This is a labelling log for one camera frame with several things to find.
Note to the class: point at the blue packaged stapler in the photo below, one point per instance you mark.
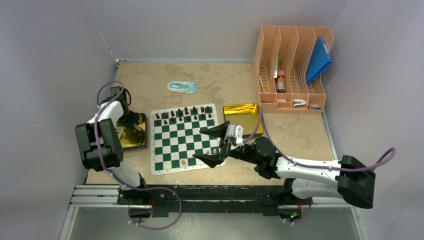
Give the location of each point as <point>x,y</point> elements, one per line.
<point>184,87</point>

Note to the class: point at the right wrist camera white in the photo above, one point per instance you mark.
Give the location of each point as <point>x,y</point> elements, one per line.
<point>234,135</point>

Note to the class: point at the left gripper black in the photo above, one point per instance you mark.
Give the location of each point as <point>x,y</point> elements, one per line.
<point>133,120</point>

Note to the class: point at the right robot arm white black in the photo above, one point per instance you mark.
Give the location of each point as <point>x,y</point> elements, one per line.
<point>347,179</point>

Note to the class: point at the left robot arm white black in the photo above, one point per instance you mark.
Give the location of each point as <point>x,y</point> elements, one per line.
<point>99,145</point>

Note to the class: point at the green white chess board mat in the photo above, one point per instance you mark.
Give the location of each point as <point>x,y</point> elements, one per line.
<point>181,140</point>

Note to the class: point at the small bottle pink cap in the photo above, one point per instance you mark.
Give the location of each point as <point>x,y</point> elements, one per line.
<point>281,82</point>

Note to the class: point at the peach plastic file organizer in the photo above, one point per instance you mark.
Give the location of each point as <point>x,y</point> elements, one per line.
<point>288,48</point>

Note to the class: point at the blue folder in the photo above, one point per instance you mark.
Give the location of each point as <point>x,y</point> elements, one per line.
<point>319,61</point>

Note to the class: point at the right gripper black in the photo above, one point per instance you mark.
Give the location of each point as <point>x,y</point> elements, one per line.
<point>212,161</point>

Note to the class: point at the white stapler in organizer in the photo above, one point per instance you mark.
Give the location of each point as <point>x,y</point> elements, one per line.
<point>299,103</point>

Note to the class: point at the empty gold tin lid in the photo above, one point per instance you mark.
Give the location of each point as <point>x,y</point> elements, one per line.
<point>247,115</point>

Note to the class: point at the yellow pen in organizer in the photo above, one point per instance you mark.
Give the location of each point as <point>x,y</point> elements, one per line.
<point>263,89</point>

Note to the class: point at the gold tin with white pieces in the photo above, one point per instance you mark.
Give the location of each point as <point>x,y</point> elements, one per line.
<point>135,138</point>

